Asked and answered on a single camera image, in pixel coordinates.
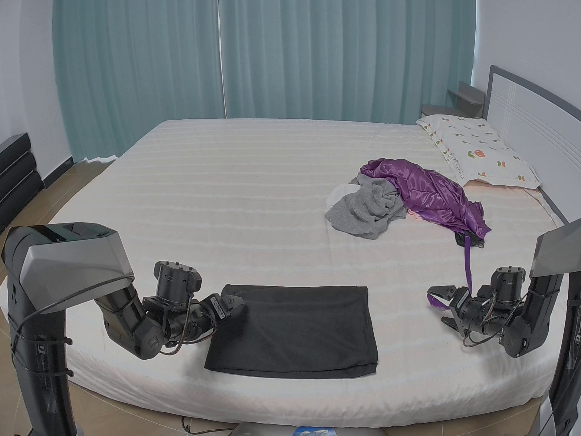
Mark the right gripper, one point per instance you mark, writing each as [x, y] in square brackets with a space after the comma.
[474, 311]

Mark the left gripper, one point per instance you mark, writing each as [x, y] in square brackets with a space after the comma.
[222, 307]

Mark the black garment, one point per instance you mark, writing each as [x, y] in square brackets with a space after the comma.
[295, 329]

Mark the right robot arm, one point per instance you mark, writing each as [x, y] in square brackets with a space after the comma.
[540, 307]

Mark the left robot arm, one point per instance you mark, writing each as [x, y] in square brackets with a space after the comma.
[68, 252]

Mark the bed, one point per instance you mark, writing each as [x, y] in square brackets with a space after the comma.
[227, 198]

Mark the purple satin garment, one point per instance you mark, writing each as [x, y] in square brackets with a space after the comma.
[431, 189]

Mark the grey garment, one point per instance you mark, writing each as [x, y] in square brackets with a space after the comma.
[363, 216]

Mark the white garment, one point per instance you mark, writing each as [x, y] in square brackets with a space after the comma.
[340, 193]

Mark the white printed pillow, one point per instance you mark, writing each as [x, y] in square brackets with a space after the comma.
[481, 148]

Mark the grey bedside table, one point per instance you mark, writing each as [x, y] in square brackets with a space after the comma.
[467, 93]

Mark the black chest of drawers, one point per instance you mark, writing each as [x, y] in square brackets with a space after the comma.
[18, 170]

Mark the blue-green curtain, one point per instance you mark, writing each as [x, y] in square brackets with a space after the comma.
[136, 61]
[340, 43]

